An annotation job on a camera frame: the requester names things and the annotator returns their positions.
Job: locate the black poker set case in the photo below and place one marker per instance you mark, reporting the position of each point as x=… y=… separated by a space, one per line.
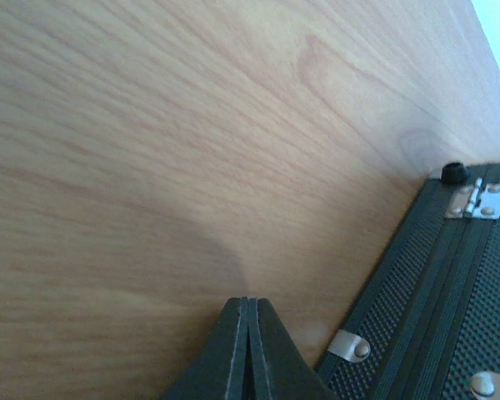
x=430 y=313

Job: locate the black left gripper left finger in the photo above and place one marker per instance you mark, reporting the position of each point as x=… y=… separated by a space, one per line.
x=220 y=369

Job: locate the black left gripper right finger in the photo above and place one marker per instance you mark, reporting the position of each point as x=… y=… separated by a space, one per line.
x=277 y=370

